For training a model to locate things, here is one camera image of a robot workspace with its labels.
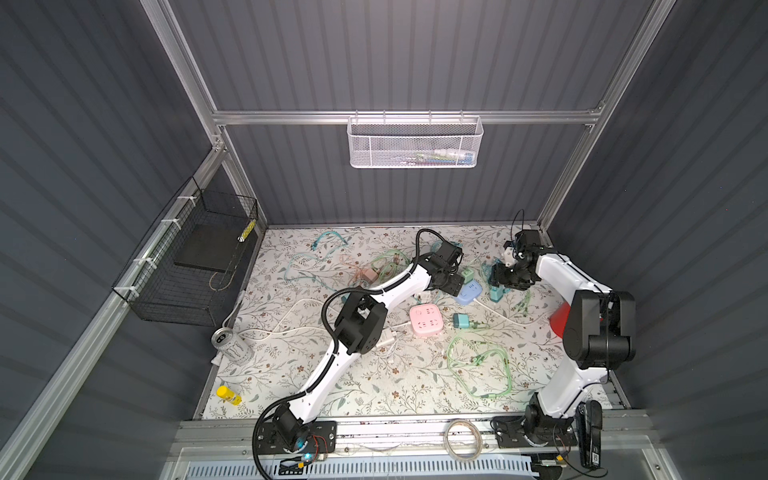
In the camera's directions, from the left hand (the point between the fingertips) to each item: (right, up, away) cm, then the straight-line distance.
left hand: (453, 282), depth 100 cm
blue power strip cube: (+5, -3, -2) cm, 6 cm away
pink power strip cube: (-10, -11, -8) cm, 17 cm away
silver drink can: (-63, -15, -23) cm, 69 cm away
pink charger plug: (-28, +2, +2) cm, 28 cm away
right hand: (+15, +1, -5) cm, 16 cm away
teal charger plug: (+1, -11, -6) cm, 13 cm away
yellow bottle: (-62, -24, -28) cm, 72 cm away
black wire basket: (-73, +7, -26) cm, 78 cm away
